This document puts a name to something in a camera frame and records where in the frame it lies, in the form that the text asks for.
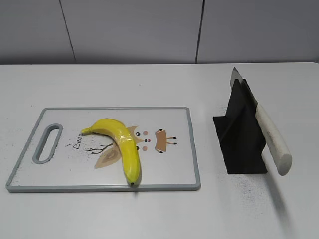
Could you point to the white-handled knife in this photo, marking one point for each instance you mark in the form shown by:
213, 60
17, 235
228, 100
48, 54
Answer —
275, 142

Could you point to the yellow plastic banana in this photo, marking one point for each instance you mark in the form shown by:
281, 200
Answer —
117, 131

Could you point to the black knife stand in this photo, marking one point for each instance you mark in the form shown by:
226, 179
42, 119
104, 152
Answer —
240, 137

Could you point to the white grey-rimmed cutting board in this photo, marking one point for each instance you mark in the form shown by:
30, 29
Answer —
58, 158

